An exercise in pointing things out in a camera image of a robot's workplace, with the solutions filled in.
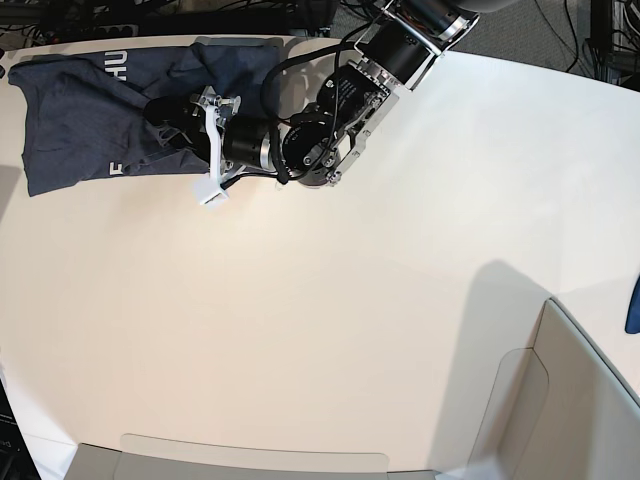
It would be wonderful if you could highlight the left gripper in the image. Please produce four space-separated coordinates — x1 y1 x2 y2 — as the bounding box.
143 86 246 192

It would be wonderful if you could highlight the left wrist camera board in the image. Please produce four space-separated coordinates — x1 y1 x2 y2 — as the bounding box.
193 175 229 207

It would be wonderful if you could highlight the black device lower left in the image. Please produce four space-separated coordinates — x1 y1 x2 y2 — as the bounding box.
0 387 40 480

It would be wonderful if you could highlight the blue cloth at right edge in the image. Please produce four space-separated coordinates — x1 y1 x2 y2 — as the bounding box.
624 277 640 335

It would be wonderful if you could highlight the grey cardboard box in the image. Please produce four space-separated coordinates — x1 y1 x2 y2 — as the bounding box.
67 299 639 479

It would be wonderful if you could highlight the dark blue t-shirt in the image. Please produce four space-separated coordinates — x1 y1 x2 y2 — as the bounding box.
8 43 280 196

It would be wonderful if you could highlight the black cable bundle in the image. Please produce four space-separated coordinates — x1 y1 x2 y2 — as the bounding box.
339 0 640 94

